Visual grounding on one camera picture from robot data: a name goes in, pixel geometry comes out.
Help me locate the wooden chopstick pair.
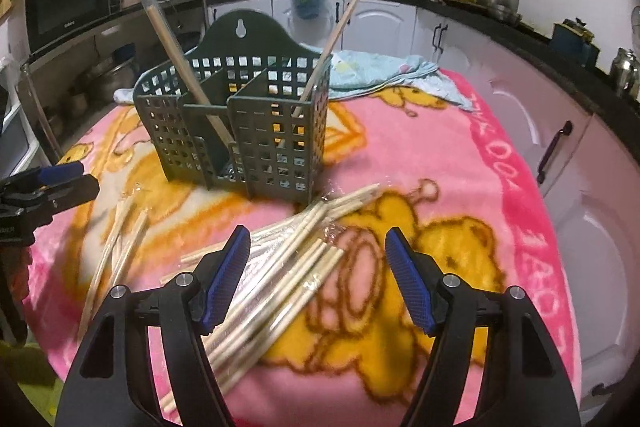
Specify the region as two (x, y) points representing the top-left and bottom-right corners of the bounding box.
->
(206, 239), (345, 393)
(179, 183), (380, 265)
(108, 209), (149, 287)
(298, 0), (360, 103)
(76, 196), (134, 341)
(141, 0), (233, 166)

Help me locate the steel pot on shelf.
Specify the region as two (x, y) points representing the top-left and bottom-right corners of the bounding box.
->
(80, 57), (139, 103)

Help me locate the black microwave oven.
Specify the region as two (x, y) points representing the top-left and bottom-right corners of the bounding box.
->
(25, 0), (119, 53)

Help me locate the pink cartoon blanket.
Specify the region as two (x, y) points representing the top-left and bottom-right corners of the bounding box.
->
(25, 76), (582, 426)

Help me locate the dark green utensil basket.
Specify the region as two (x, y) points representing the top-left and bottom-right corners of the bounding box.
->
(134, 10), (330, 206)

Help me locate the light blue cloth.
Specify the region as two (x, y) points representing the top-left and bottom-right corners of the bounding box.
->
(114, 46), (472, 112)

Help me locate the steel kettle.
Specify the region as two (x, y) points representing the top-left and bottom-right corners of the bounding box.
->
(610, 48), (640, 100)

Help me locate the teal container yellow rim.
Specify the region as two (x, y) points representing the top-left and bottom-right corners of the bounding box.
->
(549, 17), (600, 69)

